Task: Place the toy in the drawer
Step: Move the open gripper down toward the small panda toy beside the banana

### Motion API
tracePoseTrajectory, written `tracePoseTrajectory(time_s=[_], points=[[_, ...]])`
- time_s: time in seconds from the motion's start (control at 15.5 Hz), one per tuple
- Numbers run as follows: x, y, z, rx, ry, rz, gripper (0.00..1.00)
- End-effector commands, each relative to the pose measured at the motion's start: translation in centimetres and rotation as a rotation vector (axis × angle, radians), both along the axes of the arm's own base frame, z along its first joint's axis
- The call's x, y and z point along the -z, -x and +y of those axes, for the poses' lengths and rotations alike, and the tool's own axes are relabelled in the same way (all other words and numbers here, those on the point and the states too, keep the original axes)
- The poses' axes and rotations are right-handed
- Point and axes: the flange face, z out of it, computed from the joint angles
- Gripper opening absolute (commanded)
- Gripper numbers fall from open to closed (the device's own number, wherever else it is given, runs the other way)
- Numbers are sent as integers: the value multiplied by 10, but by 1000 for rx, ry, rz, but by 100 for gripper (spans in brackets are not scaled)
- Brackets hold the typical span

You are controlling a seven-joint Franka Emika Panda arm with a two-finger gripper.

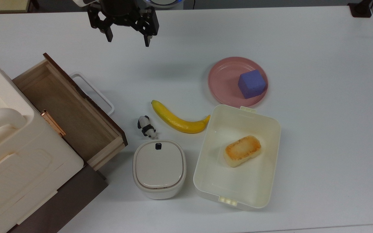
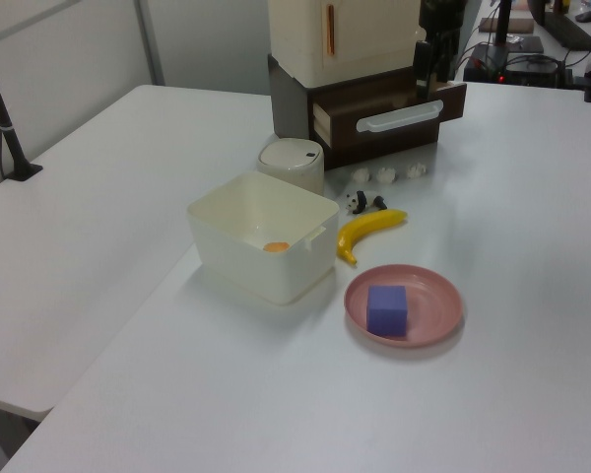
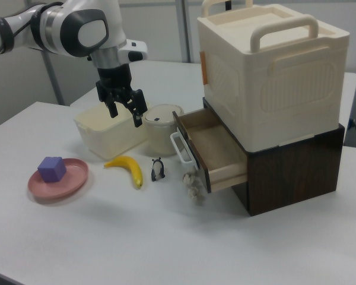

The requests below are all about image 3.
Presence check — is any dark wooden drawer cabinet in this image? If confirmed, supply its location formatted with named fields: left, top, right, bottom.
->
left=202, top=97, right=346, bottom=218

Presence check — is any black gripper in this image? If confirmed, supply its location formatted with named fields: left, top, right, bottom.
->
left=95, top=64, right=147, bottom=128

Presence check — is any cream open plastic bin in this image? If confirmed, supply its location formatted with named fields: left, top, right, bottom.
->
left=73, top=100, right=152, bottom=163

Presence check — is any blue cable behind table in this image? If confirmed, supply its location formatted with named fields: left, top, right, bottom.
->
left=347, top=118, right=356, bottom=148

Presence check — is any brown drawer with white handle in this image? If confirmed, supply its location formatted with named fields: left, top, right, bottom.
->
left=169, top=107, right=249, bottom=194

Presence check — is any cream storage box with handles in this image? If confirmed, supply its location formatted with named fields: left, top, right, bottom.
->
left=196, top=0, right=351, bottom=153

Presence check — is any round cream lidded container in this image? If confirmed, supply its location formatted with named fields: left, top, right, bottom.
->
left=143, top=103, right=185, bottom=157

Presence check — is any pink round plate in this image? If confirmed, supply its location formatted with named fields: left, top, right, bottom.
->
left=27, top=157, right=91, bottom=201

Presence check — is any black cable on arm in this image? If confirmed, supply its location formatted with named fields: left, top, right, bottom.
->
left=0, top=17, right=34, bottom=78

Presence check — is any white knotted rope toy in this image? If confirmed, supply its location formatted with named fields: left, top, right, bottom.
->
left=182, top=170, right=206, bottom=207

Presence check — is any purple cube block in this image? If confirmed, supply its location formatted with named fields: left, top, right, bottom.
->
left=37, top=156, right=68, bottom=183

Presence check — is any yellow toy banana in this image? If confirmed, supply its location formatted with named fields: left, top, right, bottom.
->
left=103, top=155, right=144, bottom=191

